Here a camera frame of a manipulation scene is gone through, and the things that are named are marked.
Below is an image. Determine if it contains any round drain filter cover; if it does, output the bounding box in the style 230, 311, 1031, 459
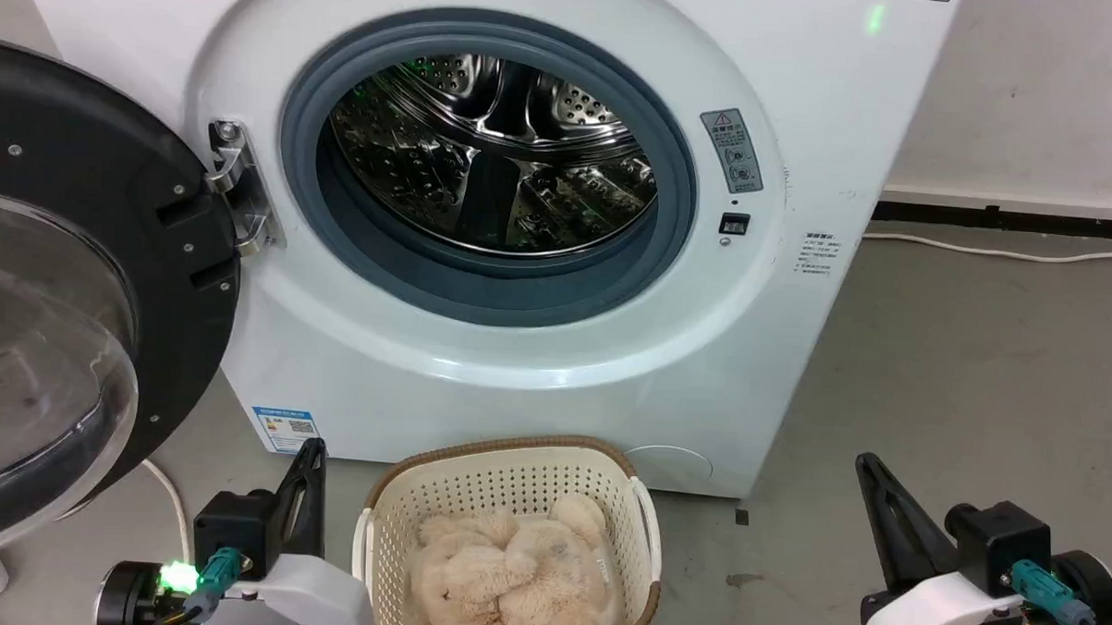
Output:
624, 443, 715, 494

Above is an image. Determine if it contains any black washer door with glass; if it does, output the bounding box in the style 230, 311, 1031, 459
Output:
0, 36, 251, 576

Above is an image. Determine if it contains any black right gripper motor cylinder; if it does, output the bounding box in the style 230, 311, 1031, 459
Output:
1050, 548, 1112, 625

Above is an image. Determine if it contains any black baseboard strip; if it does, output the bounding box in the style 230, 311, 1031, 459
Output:
871, 201, 1112, 243

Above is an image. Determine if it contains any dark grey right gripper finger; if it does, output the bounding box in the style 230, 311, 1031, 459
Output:
850, 451, 962, 597

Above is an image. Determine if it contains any stainless steel washer drum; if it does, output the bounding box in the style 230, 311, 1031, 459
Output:
323, 48, 666, 263

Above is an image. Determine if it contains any teal right cable connector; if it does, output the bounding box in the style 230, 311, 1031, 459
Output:
1007, 558, 1100, 625

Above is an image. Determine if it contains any white front-load washing machine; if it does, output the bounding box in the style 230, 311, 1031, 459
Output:
0, 0, 962, 509

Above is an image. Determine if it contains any grey rubber door gasket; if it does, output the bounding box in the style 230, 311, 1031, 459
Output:
273, 3, 706, 336

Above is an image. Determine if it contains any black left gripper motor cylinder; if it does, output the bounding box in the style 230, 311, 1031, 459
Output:
94, 559, 167, 625

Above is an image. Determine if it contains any small printed text label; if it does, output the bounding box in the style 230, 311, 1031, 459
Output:
795, 231, 838, 280

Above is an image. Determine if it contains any white floor cable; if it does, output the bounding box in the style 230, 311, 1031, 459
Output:
861, 231, 1112, 267
137, 458, 197, 565

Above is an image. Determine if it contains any cream perforated laundry basket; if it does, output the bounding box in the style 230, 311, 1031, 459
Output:
350, 428, 668, 625

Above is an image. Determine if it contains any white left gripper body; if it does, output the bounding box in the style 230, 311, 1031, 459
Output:
219, 551, 379, 625

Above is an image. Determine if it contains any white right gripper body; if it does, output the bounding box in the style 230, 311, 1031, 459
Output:
854, 568, 1003, 625

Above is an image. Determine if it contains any beige plush teddy bear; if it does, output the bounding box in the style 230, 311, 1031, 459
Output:
405, 488, 628, 625

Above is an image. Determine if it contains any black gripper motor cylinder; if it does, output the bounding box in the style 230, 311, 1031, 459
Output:
1050, 548, 1112, 625
94, 559, 167, 625

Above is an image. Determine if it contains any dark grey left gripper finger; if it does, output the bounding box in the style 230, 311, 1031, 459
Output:
268, 435, 329, 566

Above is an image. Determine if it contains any blue energy label sticker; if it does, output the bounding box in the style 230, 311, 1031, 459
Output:
250, 406, 322, 457

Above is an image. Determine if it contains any chrome door hinge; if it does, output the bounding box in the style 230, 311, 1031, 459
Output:
202, 118, 292, 259

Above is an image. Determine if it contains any grey warning sticker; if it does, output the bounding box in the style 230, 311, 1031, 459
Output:
697, 106, 767, 197

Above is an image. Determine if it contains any teal left cable connector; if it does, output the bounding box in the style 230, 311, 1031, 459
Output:
179, 545, 245, 619

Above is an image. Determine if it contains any teal cable connector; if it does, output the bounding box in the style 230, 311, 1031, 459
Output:
1007, 558, 1100, 625
179, 545, 245, 619

